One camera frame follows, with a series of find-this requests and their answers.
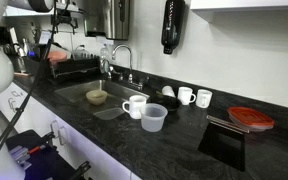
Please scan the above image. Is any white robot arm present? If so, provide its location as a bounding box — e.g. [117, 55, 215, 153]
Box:
[8, 0, 79, 31]

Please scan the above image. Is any pink plastic bowl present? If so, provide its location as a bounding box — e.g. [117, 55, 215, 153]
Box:
[48, 50, 67, 61]

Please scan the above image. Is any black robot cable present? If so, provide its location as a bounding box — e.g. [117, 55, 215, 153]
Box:
[0, 0, 60, 174]

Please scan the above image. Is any clear plastic measuring cup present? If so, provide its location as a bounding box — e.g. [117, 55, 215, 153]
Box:
[140, 103, 168, 132]

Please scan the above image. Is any steel kettle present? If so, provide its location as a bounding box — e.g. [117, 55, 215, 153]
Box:
[2, 43, 23, 57]

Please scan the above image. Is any clear plastic water bottle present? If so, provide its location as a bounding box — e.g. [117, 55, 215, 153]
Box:
[100, 44, 110, 73]

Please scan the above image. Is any white mug lying down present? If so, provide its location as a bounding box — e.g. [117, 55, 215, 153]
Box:
[162, 86, 175, 97]

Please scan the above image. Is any white mug near sink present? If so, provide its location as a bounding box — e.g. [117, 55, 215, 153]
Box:
[122, 95, 147, 119]

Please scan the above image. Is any black round bowl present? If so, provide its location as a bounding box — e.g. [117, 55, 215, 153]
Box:
[150, 95, 182, 112]

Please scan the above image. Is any white upper cabinet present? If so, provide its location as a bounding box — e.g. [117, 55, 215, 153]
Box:
[190, 0, 288, 22]

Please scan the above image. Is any chrome sink faucet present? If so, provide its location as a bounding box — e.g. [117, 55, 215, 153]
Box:
[111, 44, 149, 91]

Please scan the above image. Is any beige plastic bowl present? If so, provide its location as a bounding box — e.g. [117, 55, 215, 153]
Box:
[86, 90, 108, 105]

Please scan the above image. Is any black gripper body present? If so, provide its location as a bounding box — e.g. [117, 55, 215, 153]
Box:
[51, 2, 83, 33]

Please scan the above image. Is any black dish rack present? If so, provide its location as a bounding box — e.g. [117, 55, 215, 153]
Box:
[24, 46, 100, 83]

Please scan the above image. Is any white mug middle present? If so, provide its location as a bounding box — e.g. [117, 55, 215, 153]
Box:
[177, 87, 196, 105]

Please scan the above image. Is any white mug far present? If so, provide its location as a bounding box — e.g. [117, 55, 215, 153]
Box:
[196, 89, 212, 108]

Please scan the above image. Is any clear container in rack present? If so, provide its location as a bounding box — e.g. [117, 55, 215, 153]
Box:
[72, 50, 92, 60]

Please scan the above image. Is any clear rectangular plastic container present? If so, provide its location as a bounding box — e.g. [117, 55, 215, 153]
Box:
[95, 107, 124, 120]

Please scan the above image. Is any black equipment cart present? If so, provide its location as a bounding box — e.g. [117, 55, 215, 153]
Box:
[6, 130, 91, 180]

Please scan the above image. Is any stainless steel sink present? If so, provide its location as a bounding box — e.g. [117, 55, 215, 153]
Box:
[56, 80, 149, 120]

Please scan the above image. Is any black wall soap dispenser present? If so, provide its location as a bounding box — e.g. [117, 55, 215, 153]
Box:
[161, 0, 185, 55]

